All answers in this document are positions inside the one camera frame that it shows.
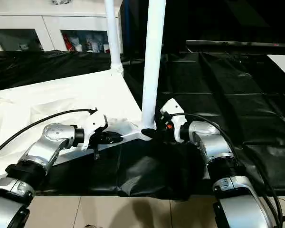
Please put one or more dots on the white plastic table top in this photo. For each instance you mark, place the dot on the white plastic table top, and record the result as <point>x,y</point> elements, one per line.
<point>38,99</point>

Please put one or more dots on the white plastic table leg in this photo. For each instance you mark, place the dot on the white plastic table leg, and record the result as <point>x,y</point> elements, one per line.
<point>153,47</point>
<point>115,35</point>

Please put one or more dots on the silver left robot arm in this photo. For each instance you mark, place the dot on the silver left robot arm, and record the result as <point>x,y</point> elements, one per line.
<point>52,140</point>

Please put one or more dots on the black mat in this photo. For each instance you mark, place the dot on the black mat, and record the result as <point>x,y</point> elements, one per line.
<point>228,107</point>

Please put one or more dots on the small white cup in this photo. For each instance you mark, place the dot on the small white cup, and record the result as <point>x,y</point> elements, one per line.
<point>107,49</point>

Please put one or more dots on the plain white cup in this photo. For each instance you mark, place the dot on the plain white cup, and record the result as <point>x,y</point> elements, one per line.
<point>79,47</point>

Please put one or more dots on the dark long bar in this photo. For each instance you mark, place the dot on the dark long bar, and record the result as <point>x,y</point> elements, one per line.
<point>240,45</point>

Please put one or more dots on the white cabinet with glass doors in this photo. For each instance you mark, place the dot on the white cabinet with glass doors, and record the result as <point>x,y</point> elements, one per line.
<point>38,21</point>

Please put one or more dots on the dark crumpled bundle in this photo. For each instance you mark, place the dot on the dark crumpled bundle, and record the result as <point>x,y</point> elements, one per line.
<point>60,2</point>

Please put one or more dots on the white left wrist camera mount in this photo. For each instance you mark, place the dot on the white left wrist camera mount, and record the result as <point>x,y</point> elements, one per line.
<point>95,123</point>

